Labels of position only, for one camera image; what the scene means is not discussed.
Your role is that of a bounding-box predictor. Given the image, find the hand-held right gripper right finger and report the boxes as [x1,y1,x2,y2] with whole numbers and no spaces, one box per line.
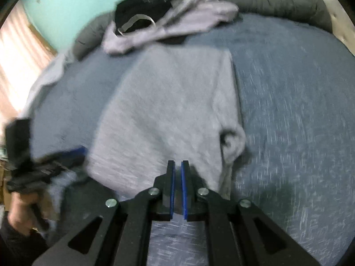
[181,160,321,266]

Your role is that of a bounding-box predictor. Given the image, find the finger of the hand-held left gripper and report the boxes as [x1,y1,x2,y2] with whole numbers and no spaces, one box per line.
[36,145,88,171]

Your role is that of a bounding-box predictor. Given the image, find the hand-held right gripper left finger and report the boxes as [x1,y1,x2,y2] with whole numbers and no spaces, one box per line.
[32,160,176,266]

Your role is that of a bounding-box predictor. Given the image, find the grey sweater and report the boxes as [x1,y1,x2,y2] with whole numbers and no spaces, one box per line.
[48,46,247,219]

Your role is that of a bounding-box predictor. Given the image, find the person's left forearm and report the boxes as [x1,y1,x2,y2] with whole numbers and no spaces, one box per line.
[0,219,57,266]

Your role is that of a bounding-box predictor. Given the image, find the person's left hand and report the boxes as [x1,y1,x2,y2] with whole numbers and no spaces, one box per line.
[8,192,43,237]

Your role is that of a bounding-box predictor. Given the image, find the light grey blanket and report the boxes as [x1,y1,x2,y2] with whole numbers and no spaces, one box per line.
[16,53,73,120]

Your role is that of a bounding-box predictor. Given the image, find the pink curtain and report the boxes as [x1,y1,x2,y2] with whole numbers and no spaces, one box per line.
[0,4,58,134]

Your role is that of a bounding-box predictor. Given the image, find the bed with blue sheet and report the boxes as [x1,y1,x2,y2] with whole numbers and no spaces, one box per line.
[28,14,355,266]

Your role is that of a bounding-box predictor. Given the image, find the black pants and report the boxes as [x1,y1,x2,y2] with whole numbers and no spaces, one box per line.
[156,34,187,47]

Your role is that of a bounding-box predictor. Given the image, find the black sweater with white collar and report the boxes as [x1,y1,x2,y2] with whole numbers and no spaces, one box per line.
[114,0,196,35]

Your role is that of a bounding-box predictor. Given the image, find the lilac hoodie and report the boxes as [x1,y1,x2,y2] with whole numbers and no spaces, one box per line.
[101,0,241,56]

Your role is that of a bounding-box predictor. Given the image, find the dark grey rolled duvet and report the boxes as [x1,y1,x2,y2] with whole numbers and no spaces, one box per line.
[71,0,334,62]

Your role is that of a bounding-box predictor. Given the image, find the cream tufted headboard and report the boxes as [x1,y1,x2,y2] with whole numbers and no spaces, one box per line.
[295,0,355,59]

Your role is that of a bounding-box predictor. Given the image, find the wooden window frame strip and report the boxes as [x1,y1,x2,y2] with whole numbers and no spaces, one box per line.
[28,23,58,58]

